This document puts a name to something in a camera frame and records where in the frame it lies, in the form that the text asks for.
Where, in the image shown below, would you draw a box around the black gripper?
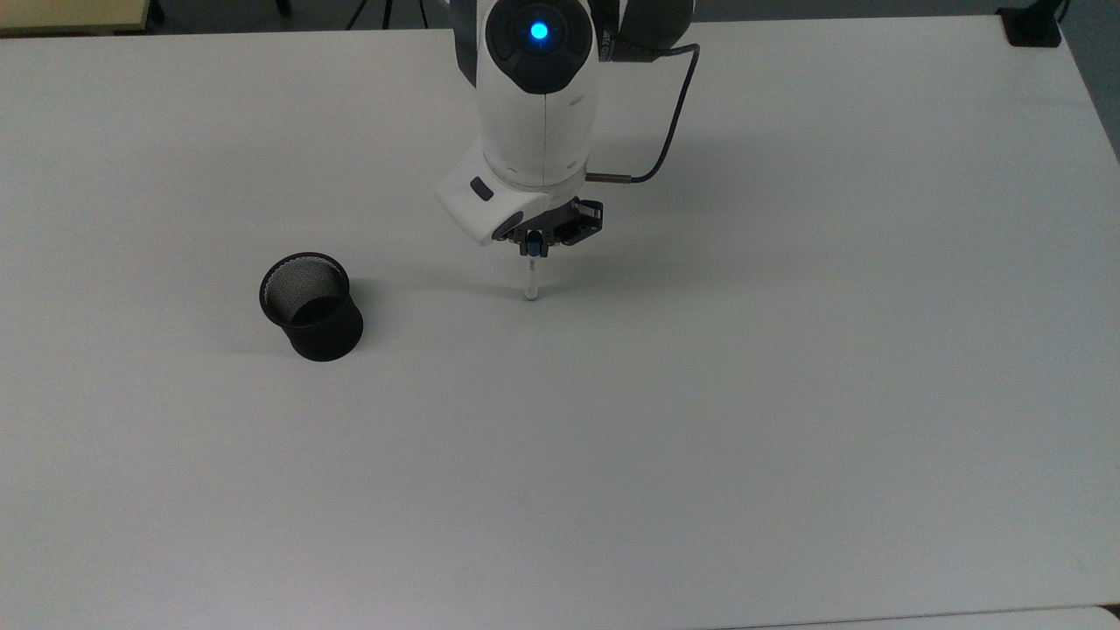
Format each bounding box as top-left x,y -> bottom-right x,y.
507,198 -> 606,259

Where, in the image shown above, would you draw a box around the beige desk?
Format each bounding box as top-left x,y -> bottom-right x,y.
0,0 -> 151,36

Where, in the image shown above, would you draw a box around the black tripod legs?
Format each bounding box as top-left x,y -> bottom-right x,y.
345,0 -> 431,32

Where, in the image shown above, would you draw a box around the black mesh pen cup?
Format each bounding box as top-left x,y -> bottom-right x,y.
258,252 -> 366,363

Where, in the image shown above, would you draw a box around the black corner clamp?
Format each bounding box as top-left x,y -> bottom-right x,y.
996,0 -> 1072,48

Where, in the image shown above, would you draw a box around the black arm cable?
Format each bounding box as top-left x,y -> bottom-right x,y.
584,42 -> 703,186

